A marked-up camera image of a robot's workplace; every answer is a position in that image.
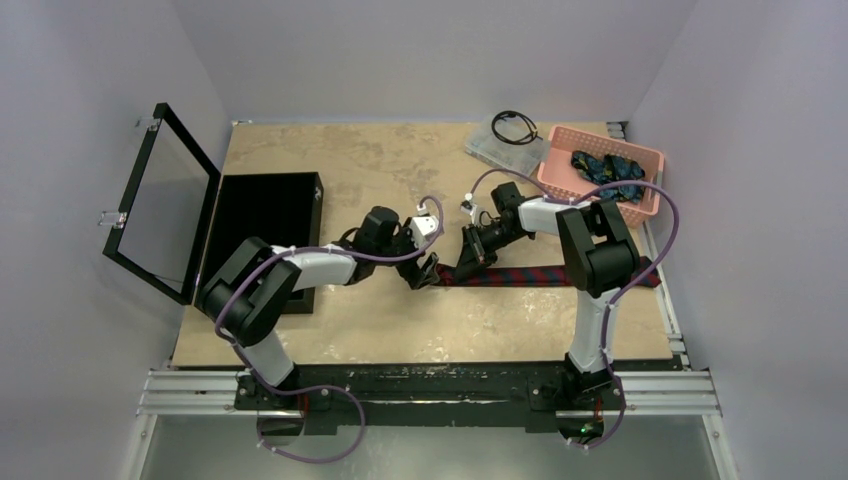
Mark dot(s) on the black mounting base plate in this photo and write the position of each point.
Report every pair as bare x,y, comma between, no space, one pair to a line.
527,395

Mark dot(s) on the black tie display box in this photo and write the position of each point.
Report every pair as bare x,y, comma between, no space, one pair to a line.
282,209

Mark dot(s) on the aluminium frame rail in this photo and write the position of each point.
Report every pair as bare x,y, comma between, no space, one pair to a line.
650,389

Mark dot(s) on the black framed glass box lid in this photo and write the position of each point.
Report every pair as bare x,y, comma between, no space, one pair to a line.
159,229

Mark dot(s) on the red navy striped tie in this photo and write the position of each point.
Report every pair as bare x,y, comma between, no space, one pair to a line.
487,275

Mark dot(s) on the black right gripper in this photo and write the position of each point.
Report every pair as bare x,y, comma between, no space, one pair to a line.
474,245

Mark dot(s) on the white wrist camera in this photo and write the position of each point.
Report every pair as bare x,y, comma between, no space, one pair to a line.
469,207
424,227

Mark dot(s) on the blue patterned tie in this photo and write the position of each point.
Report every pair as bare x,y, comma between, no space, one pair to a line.
611,168

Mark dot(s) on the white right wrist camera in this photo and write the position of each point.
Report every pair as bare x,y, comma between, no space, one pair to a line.
469,207

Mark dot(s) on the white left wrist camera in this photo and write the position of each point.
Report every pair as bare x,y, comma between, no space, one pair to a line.
424,227

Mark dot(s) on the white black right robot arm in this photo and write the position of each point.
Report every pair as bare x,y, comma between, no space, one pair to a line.
600,258

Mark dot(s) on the pink plastic basket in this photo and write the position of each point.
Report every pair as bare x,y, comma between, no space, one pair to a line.
563,181

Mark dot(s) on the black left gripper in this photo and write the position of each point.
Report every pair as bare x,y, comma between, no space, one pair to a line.
414,275

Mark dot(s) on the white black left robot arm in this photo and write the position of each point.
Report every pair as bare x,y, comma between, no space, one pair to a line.
248,294

